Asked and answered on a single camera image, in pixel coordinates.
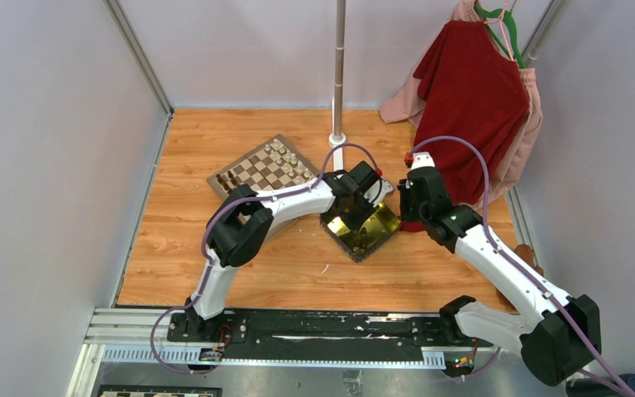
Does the green clothes hanger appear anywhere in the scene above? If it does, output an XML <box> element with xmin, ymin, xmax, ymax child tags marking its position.
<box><xmin>474</xmin><ymin>1</ymin><xmax>527</xmax><ymax>69</ymax></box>

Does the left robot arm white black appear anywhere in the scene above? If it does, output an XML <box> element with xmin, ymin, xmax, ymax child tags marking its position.
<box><xmin>173</xmin><ymin>161</ymin><xmax>399</xmax><ymax>342</ymax></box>

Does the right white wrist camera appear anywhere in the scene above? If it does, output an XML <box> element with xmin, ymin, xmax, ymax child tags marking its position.
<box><xmin>404</xmin><ymin>152</ymin><xmax>435</xmax><ymax>170</ymax></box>

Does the white stand base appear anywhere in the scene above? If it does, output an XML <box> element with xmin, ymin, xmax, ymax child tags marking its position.
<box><xmin>328</xmin><ymin>132</ymin><xmax>346</xmax><ymax>171</ymax></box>

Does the wooden folding chess board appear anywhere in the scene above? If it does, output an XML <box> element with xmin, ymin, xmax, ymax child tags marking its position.
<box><xmin>207</xmin><ymin>133</ymin><xmax>322</xmax><ymax>242</ymax></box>

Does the red shirt on hanger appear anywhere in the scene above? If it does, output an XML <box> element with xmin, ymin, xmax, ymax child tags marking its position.
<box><xmin>413</xmin><ymin>21</ymin><xmax>529</xmax><ymax>205</ymax></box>

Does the dark blue bottle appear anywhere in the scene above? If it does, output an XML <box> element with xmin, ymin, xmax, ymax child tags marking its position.
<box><xmin>565</xmin><ymin>374</ymin><xmax>635</xmax><ymax>397</ymax></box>

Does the aluminium rail frame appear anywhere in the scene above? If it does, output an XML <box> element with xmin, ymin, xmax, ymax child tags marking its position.
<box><xmin>65</xmin><ymin>308</ymin><xmax>593</xmax><ymax>397</ymax></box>

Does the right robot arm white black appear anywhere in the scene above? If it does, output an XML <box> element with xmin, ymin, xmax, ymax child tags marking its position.
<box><xmin>397</xmin><ymin>166</ymin><xmax>601</xmax><ymax>386</ymax></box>

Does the grey metal stand pole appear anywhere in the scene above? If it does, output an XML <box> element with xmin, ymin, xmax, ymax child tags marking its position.
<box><xmin>329</xmin><ymin>0</ymin><xmax>346</xmax><ymax>146</ymax></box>

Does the brown crumpled cloth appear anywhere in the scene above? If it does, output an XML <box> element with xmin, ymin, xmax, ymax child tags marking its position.
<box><xmin>514</xmin><ymin>244</ymin><xmax>544</xmax><ymax>276</ymax></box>

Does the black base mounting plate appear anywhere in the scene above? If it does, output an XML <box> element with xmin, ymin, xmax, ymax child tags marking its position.
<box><xmin>166</xmin><ymin>309</ymin><xmax>489</xmax><ymax>363</ymax></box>

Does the pink garment on hanger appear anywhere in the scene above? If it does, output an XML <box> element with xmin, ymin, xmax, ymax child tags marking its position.
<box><xmin>380</xmin><ymin>1</ymin><xmax>542</xmax><ymax>208</ymax></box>

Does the gold metal tray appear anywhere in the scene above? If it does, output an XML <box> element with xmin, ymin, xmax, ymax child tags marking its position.
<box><xmin>320</xmin><ymin>203</ymin><xmax>401</xmax><ymax>265</ymax></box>

